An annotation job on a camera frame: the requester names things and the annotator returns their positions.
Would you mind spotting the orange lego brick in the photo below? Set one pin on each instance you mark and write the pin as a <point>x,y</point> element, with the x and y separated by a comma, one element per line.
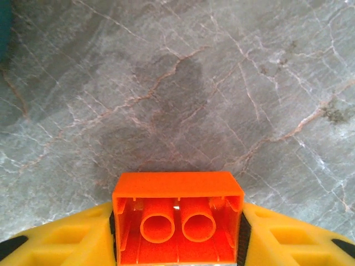
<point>177,183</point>

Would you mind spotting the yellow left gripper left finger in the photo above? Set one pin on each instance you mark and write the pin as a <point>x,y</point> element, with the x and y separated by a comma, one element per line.
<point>55,243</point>

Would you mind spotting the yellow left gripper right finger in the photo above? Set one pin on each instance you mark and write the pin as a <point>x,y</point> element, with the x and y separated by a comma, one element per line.
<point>291,243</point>

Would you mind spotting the teal plastic container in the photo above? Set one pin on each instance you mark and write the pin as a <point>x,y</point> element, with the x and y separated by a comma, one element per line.
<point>4,25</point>

